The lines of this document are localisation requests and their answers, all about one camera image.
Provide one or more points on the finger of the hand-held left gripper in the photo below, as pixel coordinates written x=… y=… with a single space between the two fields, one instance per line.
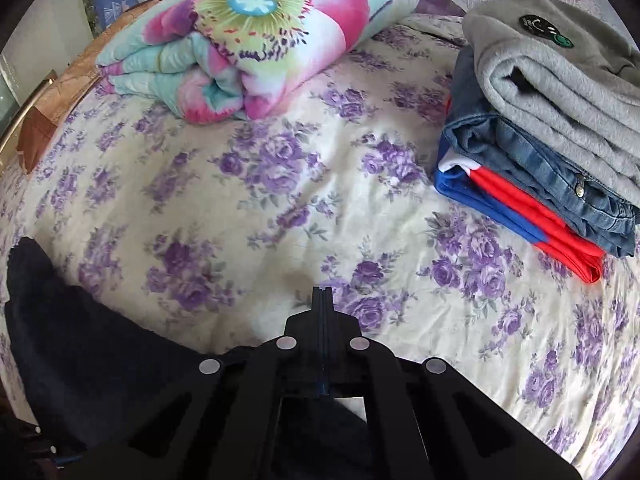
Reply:
x=52 y=451

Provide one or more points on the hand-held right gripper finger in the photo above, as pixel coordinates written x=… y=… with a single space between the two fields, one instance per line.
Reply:
x=325 y=310
x=315 y=310

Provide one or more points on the dark navy pants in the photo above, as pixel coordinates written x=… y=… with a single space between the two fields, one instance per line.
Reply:
x=100 y=340

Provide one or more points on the purple floral bed sheet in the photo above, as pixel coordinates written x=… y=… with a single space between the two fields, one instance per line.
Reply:
x=300 y=200

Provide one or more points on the red blue folded garment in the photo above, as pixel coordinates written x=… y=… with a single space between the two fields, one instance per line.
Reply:
x=530 y=217

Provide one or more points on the blue denim folded jeans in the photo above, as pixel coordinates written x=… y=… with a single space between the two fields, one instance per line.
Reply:
x=530 y=160

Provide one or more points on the colourful floral folded quilt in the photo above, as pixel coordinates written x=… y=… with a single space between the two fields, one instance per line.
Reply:
x=260 y=30

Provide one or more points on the folded grey sweatshirt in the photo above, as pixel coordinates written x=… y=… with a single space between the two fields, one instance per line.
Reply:
x=550 y=85

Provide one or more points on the purple pillow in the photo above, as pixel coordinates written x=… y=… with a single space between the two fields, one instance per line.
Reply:
x=440 y=6

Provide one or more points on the brown wooden bed frame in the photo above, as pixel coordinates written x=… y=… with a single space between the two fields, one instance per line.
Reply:
x=60 y=95

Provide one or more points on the brass rail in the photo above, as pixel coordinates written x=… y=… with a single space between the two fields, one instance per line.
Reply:
x=25 y=110

